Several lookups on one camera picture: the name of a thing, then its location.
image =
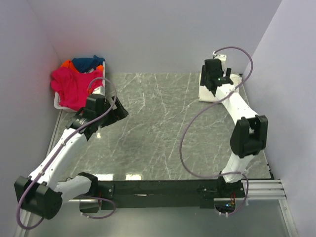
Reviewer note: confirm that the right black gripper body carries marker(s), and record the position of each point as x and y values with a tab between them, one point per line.
203	77

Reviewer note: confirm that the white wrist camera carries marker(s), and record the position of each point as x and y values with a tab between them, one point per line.
99	90
221	57

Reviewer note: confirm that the pink t shirt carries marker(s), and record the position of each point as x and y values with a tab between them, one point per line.
76	91

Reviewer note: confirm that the white laundry basket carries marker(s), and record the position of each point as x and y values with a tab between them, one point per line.
61	105

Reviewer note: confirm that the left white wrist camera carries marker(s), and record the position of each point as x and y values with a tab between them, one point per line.
99	90

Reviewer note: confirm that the white t shirt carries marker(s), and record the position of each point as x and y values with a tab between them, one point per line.
204	95

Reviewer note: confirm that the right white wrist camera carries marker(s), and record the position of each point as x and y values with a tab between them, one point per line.
221	57

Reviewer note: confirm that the black base beam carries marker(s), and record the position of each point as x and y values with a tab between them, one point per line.
168	193

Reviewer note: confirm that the blue t shirt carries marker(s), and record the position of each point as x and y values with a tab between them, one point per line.
84	65

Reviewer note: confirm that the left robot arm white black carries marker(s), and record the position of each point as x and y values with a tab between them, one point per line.
42	193

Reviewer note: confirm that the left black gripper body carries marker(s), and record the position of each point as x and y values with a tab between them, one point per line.
102	120

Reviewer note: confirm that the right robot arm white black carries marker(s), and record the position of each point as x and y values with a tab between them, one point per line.
249	137

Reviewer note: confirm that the orange t shirt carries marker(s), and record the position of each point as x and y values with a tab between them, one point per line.
68	64

